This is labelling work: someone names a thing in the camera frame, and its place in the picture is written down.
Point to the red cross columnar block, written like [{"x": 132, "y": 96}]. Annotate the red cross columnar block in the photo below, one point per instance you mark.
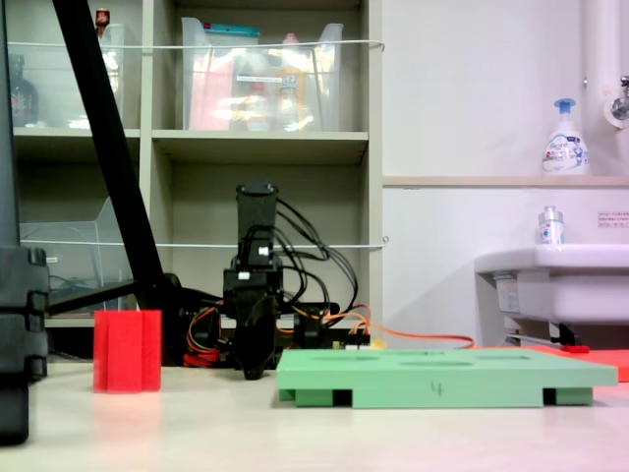
[{"x": 127, "y": 351}]

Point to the green shape hole board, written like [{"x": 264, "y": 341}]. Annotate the green shape hole board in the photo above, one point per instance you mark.
[{"x": 442, "y": 381}]

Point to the orange flat block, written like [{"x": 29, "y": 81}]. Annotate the orange flat block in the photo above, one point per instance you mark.
[{"x": 607, "y": 364}]

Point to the small circuit board with connectors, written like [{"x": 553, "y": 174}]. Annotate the small circuit board with connectors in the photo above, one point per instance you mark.
[{"x": 358, "y": 341}]

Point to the beige shelf unit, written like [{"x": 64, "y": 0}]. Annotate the beige shelf unit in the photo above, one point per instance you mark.
[{"x": 260, "y": 142}]

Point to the thin black tripod strut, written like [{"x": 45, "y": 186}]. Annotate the thin black tripod strut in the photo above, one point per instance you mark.
[{"x": 93, "y": 295}]

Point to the clear slanted plastic bin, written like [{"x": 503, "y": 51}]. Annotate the clear slanted plastic bin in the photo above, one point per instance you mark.
[{"x": 64, "y": 255}]

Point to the clear plastic bin with bottles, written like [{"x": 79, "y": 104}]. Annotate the clear plastic bin with bottles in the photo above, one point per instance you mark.
[{"x": 221, "y": 88}]

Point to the pink capped bottle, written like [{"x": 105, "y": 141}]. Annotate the pink capped bottle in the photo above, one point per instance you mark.
[{"x": 291, "y": 88}]

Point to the black notched tripod leg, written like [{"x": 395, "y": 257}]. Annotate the black notched tripod leg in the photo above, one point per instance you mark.
[{"x": 19, "y": 319}]

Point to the dark glass bottle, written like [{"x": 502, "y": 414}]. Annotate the dark glass bottle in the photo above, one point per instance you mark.
[{"x": 23, "y": 98}]

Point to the small clear sanitizer bottle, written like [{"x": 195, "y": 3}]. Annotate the small clear sanitizer bottle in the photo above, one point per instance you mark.
[{"x": 550, "y": 228}]

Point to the white sink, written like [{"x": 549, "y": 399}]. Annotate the white sink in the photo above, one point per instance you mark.
[{"x": 565, "y": 290}]

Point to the red clamp part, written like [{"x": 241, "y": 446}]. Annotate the red clamp part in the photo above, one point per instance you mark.
[{"x": 576, "y": 349}]

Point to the white blue soap pump bottle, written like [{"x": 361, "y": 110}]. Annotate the white blue soap pump bottle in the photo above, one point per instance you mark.
[{"x": 565, "y": 147}]

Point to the metal faucet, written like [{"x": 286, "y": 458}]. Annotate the metal faucet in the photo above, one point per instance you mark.
[{"x": 620, "y": 103}]

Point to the pink printed wall label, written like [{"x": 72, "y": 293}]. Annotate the pink printed wall label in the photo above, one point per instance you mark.
[{"x": 613, "y": 219}]

